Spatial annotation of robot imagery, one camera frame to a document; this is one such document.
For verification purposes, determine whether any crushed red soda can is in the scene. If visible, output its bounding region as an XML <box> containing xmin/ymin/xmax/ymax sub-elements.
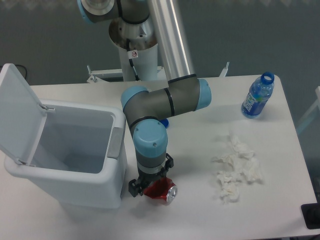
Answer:
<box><xmin>143</xmin><ymin>177</ymin><xmax>178</xmax><ymax>204</ymax></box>

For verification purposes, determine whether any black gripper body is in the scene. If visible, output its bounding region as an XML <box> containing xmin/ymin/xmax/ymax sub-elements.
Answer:
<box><xmin>138</xmin><ymin>168</ymin><xmax>168</xmax><ymax>188</ymax></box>

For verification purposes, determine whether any white plastic trash bin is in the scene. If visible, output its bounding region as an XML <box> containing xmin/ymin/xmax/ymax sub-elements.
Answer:
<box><xmin>0</xmin><ymin>63</ymin><xmax>127</xmax><ymax>209</ymax></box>

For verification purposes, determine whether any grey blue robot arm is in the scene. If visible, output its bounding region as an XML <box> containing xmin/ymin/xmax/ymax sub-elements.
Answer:
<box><xmin>77</xmin><ymin>0</ymin><xmax>212</xmax><ymax>197</ymax></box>

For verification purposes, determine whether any blue bottle cap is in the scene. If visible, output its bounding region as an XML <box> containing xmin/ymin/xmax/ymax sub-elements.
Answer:
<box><xmin>159</xmin><ymin>118</ymin><xmax>170</xmax><ymax>129</ymax></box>

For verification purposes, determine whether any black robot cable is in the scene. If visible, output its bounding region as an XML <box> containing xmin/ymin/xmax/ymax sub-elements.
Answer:
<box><xmin>126</xmin><ymin>38</ymin><xmax>141</xmax><ymax>82</ymax></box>

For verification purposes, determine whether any blue plastic drink bottle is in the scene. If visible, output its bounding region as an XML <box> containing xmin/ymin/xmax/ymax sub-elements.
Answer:
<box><xmin>241</xmin><ymin>71</ymin><xmax>275</xmax><ymax>119</ymax></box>

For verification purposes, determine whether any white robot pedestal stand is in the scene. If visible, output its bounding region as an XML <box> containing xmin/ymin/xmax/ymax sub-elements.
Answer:
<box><xmin>86</xmin><ymin>18</ymin><xmax>231</xmax><ymax>83</ymax></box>

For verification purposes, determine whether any white furniture at right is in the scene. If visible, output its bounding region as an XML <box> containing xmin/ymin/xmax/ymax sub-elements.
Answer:
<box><xmin>296</xmin><ymin>86</ymin><xmax>320</xmax><ymax>136</ymax></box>

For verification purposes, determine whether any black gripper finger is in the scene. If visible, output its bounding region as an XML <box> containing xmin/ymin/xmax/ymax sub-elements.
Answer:
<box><xmin>128</xmin><ymin>178</ymin><xmax>148</xmax><ymax>197</ymax></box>
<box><xmin>161</xmin><ymin>153</ymin><xmax>174</xmax><ymax>175</ymax></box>

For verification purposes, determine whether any crumpled white tissue paper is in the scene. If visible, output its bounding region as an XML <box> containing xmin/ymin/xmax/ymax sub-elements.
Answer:
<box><xmin>212</xmin><ymin>132</ymin><xmax>264</xmax><ymax>204</ymax></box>

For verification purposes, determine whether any black device at edge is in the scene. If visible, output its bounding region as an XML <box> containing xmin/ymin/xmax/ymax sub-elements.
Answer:
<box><xmin>301</xmin><ymin>203</ymin><xmax>320</xmax><ymax>230</ymax></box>

